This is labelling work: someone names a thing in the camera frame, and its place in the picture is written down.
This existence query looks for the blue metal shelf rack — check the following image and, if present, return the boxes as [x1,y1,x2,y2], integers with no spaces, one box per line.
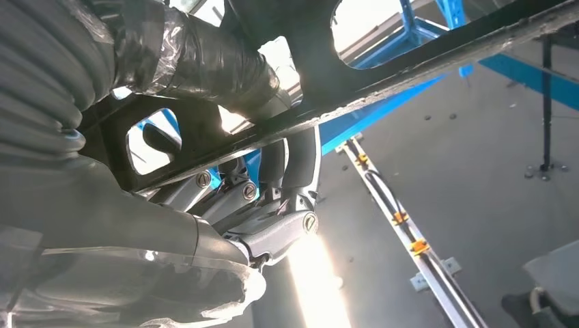
[160,0,579,189]

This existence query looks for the grey boxy unit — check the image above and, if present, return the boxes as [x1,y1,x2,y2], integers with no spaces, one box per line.
[499,238,579,328]

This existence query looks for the thin black rod with plate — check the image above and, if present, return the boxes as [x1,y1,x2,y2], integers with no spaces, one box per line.
[524,33,571,183]

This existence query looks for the silver cable tray orange clips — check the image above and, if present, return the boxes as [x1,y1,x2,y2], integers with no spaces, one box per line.
[333,132,490,328]

